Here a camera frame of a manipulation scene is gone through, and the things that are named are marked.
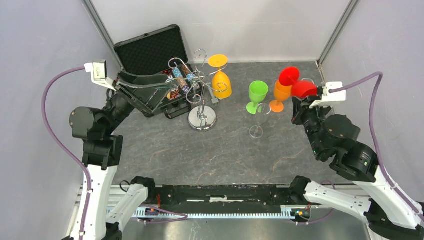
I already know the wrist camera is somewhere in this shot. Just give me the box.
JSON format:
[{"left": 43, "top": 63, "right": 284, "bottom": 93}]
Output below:
[
  {"left": 84, "top": 60, "right": 117, "bottom": 92},
  {"left": 309, "top": 81, "right": 347, "bottom": 109}
]

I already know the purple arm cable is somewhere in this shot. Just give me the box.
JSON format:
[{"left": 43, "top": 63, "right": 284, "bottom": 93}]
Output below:
[
  {"left": 41, "top": 66, "right": 189, "bottom": 240},
  {"left": 291, "top": 71, "right": 424, "bottom": 226}
]

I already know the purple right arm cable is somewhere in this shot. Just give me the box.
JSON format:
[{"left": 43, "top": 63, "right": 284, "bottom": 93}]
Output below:
[{"left": 291, "top": 71, "right": 424, "bottom": 226}]

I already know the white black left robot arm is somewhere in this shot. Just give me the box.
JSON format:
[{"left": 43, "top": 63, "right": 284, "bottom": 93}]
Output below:
[{"left": 68, "top": 66, "right": 178, "bottom": 240}]

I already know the grey white blue brick toy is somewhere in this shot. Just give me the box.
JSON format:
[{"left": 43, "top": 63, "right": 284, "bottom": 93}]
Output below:
[{"left": 211, "top": 97, "right": 220, "bottom": 107}]

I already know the chrome wire glass rack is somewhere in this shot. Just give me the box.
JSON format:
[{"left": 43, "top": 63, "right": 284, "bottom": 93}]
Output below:
[{"left": 185, "top": 68, "right": 218, "bottom": 132}]

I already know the clear wine glass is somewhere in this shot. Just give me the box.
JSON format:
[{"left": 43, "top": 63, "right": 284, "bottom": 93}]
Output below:
[
  {"left": 299, "top": 78, "right": 316, "bottom": 87},
  {"left": 249, "top": 103, "right": 271, "bottom": 139}
]

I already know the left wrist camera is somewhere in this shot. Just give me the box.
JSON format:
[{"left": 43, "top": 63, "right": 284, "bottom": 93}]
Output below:
[{"left": 84, "top": 60, "right": 117, "bottom": 92}]

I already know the slotted cable duct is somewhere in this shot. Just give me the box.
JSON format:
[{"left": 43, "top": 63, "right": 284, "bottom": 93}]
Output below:
[{"left": 132, "top": 207, "right": 296, "bottom": 220}]

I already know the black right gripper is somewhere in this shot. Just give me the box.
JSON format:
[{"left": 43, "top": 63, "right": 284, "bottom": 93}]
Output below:
[{"left": 289, "top": 94, "right": 330, "bottom": 157}]

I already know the red plastic wine glass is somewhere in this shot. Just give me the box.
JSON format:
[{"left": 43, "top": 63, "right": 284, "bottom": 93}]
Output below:
[{"left": 278, "top": 66, "right": 318, "bottom": 99}]

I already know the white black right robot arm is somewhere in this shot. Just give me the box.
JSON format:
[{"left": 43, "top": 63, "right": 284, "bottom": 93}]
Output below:
[{"left": 288, "top": 97, "right": 424, "bottom": 240}]

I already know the yellow plastic wine glass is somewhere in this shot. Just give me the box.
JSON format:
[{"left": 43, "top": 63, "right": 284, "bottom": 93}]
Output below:
[{"left": 208, "top": 54, "right": 233, "bottom": 100}]

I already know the orange plastic wine glass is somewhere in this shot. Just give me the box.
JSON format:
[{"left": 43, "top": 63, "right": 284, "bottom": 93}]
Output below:
[{"left": 269, "top": 81, "right": 292, "bottom": 113}]

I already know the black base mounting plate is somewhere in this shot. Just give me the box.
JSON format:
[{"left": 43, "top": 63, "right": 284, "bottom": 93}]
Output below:
[{"left": 145, "top": 184, "right": 310, "bottom": 214}]

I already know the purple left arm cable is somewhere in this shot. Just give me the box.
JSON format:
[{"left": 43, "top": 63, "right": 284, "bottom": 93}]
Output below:
[{"left": 41, "top": 66, "right": 189, "bottom": 240}]

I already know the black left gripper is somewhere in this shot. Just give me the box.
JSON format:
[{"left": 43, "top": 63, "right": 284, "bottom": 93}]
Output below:
[{"left": 103, "top": 68, "right": 174, "bottom": 133}]

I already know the black poker chip case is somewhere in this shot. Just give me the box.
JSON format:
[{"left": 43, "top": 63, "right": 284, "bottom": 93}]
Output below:
[{"left": 114, "top": 24, "right": 194, "bottom": 119}]

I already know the green plastic wine glass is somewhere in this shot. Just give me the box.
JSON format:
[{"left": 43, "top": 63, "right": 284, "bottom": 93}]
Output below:
[{"left": 246, "top": 80, "right": 269, "bottom": 115}]

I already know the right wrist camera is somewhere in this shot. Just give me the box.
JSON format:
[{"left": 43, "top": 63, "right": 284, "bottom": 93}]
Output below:
[{"left": 309, "top": 81, "right": 347, "bottom": 109}]

